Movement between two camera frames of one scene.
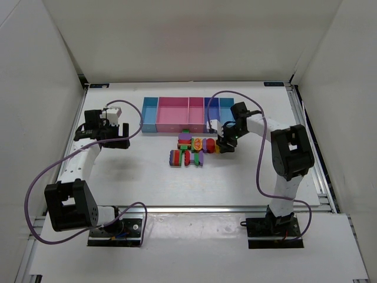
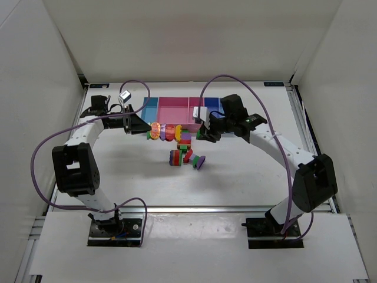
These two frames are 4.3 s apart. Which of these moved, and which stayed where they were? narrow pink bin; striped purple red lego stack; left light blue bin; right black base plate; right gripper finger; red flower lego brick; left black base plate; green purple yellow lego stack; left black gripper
Moved: right gripper finger; red flower lego brick; green purple yellow lego stack; left black gripper
Stayed: left black base plate; left light blue bin; striped purple red lego stack; narrow pink bin; right black base plate
